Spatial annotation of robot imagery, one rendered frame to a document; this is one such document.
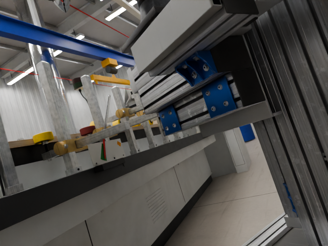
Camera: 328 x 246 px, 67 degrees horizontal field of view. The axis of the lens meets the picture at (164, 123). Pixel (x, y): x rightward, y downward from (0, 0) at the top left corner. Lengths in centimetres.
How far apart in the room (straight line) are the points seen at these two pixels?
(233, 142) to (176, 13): 318
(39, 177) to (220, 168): 297
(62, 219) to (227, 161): 306
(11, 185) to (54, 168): 43
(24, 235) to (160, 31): 69
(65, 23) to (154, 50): 783
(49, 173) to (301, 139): 100
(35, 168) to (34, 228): 36
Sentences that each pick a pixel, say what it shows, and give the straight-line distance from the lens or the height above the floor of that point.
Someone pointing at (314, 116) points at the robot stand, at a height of 65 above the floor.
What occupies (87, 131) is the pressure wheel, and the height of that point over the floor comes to 88.
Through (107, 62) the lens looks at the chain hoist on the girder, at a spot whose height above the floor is 309.
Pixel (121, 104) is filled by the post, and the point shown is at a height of 99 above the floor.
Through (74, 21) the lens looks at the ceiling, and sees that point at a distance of 810.
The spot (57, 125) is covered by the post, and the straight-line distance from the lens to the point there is 106.
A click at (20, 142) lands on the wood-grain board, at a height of 89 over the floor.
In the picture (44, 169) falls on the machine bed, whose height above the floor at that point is 76.
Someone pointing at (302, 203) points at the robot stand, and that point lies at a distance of 80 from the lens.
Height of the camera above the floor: 70
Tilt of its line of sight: 5 degrees up
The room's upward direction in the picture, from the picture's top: 18 degrees counter-clockwise
